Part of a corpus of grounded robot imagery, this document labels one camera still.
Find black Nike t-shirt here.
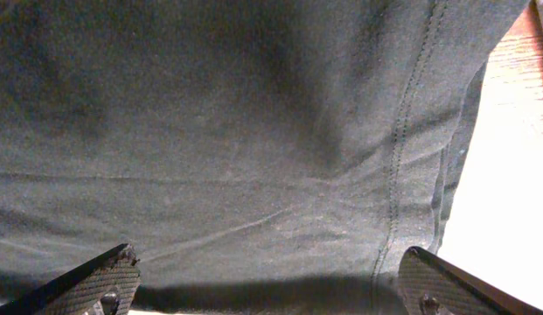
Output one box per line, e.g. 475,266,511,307
0,0,526,314

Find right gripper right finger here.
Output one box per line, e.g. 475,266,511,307
398,246,543,315

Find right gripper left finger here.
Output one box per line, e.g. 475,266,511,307
0,243,140,315

